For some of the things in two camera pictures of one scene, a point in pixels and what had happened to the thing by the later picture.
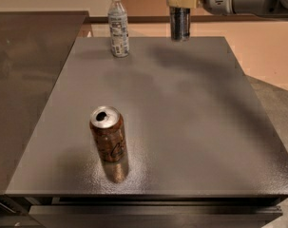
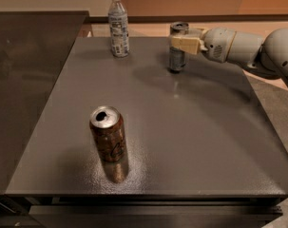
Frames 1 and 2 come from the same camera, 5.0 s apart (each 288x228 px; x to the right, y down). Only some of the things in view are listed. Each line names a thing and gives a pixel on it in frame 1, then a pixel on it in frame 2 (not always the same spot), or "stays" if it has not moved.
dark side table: x=29 y=50 stays
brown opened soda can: x=107 y=127 stays
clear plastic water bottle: x=118 y=27 stays
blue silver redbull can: x=180 y=17 → x=177 y=59
